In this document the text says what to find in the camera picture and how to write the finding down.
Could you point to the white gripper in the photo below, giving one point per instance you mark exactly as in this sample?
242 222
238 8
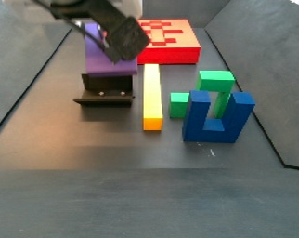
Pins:
28 10

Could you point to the purple U-shaped block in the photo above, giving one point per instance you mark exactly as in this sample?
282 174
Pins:
99 65

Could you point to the black fixture stand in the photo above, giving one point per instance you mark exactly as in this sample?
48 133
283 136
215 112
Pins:
106 91

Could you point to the red puzzle board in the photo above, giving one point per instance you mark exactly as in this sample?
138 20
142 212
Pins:
174 44

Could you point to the yellow long bar block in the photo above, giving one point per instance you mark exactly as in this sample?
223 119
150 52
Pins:
154 115

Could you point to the green S-shaped block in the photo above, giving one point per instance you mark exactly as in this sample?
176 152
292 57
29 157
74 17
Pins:
214 81

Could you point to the blue U-shaped block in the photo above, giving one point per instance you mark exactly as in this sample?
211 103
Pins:
203 129

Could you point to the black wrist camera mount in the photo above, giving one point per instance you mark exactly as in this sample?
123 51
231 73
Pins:
126 39

